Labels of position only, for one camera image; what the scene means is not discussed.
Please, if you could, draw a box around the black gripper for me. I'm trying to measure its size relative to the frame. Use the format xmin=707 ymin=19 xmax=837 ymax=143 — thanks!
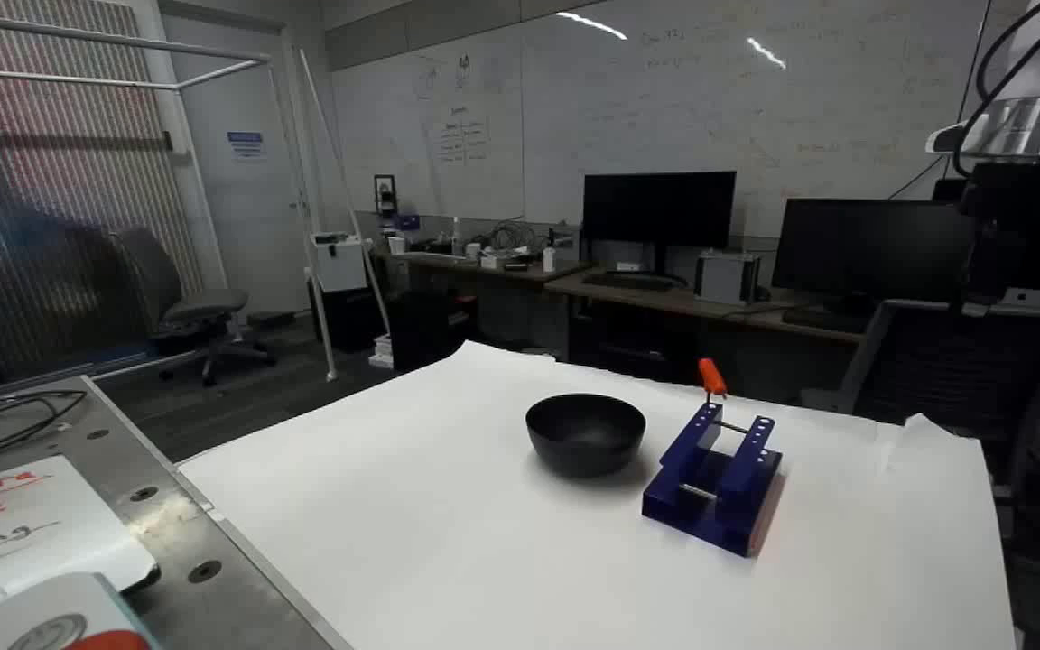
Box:
xmin=960 ymin=158 xmax=1040 ymax=302

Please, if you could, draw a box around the red-orange marker-like object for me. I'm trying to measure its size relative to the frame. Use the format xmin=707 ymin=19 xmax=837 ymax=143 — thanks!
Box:
xmin=692 ymin=352 xmax=730 ymax=403

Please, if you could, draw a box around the black bowl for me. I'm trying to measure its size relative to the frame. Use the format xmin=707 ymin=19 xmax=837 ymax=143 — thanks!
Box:
xmin=525 ymin=388 xmax=651 ymax=479

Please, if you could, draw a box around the dark grey chair back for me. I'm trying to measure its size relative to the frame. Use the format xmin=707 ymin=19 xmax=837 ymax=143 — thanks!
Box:
xmin=837 ymin=298 xmax=1040 ymax=427

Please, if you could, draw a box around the wide black computer monitor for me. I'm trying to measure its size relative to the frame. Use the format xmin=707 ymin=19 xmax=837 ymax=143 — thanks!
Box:
xmin=769 ymin=193 xmax=979 ymax=320

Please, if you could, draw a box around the white desktop box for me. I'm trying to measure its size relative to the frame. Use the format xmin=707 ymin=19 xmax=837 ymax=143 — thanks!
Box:
xmin=692 ymin=244 xmax=767 ymax=302

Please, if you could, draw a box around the long wooden desk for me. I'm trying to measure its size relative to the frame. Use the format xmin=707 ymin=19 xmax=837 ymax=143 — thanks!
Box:
xmin=542 ymin=268 xmax=873 ymax=352

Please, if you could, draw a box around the blue plastic rack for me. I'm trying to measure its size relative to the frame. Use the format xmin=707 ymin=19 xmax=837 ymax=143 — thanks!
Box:
xmin=641 ymin=398 xmax=786 ymax=558

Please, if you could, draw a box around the cluttered desk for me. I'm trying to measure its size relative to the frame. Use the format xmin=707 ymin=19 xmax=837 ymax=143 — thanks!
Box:
xmin=371 ymin=240 xmax=586 ymax=291

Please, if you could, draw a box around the white rolling stand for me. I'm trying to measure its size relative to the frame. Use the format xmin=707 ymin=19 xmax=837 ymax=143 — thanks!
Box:
xmin=299 ymin=226 xmax=396 ymax=382

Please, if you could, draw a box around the blue door sign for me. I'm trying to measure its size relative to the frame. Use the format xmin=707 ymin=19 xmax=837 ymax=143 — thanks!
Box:
xmin=223 ymin=125 xmax=269 ymax=158

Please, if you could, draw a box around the grey office chair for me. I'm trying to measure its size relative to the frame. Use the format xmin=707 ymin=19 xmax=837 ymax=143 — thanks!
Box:
xmin=107 ymin=222 xmax=281 ymax=388

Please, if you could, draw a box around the white paper with handwriting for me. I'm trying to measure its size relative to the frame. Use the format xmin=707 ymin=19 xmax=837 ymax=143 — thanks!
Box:
xmin=0 ymin=450 xmax=158 ymax=631

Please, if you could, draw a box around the white and red booklet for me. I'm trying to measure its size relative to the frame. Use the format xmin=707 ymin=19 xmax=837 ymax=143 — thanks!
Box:
xmin=0 ymin=570 xmax=161 ymax=650

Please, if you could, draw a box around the wire mesh partition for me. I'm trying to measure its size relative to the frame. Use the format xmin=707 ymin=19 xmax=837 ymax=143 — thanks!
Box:
xmin=0 ymin=0 xmax=223 ymax=399

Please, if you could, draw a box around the black cable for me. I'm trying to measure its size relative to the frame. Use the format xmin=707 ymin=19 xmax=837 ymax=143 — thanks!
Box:
xmin=0 ymin=386 xmax=92 ymax=469

